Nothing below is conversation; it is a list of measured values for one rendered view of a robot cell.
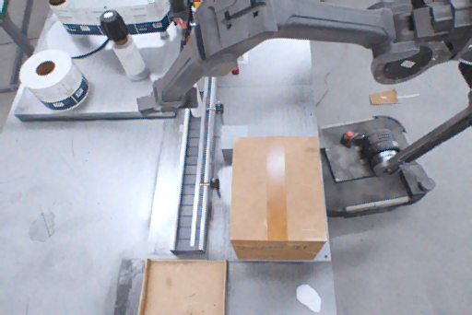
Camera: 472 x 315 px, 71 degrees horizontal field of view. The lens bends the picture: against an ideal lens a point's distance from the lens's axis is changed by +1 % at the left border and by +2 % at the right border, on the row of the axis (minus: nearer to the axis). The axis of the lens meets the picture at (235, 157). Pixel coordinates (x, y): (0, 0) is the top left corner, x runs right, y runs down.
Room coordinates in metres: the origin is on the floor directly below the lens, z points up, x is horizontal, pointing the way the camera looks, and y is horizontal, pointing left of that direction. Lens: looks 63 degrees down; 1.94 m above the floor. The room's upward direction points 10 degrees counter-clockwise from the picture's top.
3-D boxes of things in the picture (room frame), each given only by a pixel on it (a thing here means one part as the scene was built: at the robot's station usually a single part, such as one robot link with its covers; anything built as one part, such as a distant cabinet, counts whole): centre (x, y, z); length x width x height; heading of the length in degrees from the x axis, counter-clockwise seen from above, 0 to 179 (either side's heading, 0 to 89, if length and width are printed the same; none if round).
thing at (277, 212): (0.32, -0.09, 0.99); 0.30 x 0.24 x 0.27; 169
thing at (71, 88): (1.01, 0.66, 0.95); 0.20 x 0.20 x 0.14
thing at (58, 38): (1.35, 0.61, 0.89); 0.31 x 0.31 x 0.01
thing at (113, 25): (1.04, 0.35, 1.03); 0.09 x 0.09 x 0.30
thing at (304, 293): (0.05, -0.14, 0.85); 0.08 x 0.07 x 0.04; 2
